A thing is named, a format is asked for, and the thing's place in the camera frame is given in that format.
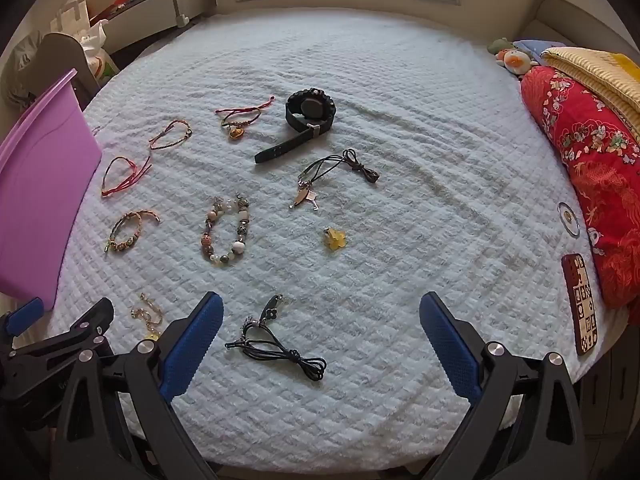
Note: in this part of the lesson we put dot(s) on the purple plastic tub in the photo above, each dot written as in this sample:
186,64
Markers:
45,185

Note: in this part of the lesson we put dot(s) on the white paper bag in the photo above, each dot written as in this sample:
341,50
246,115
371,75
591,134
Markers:
70,15

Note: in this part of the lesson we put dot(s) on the red floral pillow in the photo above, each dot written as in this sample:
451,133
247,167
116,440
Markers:
600,185

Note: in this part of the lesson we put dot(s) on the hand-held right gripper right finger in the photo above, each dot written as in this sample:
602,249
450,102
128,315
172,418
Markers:
450,345

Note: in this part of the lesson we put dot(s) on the white quilted blanket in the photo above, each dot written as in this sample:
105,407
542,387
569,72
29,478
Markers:
400,135

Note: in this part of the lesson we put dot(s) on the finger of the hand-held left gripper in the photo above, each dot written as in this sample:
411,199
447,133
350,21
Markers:
90,322
24,316

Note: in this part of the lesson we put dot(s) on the grey chair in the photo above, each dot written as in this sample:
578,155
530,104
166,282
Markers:
62,57

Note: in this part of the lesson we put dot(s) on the small round silver-rimmed disc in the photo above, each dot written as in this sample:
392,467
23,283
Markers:
567,216

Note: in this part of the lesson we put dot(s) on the phone in patterned case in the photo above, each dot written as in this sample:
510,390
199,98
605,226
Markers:
580,305

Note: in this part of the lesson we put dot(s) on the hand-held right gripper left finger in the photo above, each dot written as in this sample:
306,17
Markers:
192,345

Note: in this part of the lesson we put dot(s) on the white duck plush toy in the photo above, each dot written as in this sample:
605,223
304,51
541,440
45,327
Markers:
515,61

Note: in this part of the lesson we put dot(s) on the beige padded headboard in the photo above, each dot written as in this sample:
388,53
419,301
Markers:
575,20

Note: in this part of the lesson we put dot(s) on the yellow flower charm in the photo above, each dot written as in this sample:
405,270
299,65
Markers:
334,240

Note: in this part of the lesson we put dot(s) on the black wristwatch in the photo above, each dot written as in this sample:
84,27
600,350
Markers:
310,110

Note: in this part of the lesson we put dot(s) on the yellow ribbed blanket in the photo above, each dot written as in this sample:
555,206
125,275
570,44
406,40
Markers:
590,67

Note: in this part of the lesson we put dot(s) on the grey and white desk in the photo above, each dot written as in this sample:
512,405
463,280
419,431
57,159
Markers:
150,15

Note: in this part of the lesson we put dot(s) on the green plush toy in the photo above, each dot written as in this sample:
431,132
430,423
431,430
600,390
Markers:
500,45

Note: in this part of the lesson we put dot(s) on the blue pillow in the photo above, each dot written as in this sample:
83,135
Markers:
532,47

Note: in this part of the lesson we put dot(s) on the white plastic bag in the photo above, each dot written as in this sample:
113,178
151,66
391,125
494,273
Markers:
97,45

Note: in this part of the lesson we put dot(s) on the grey checked shirt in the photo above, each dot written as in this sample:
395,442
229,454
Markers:
20,70

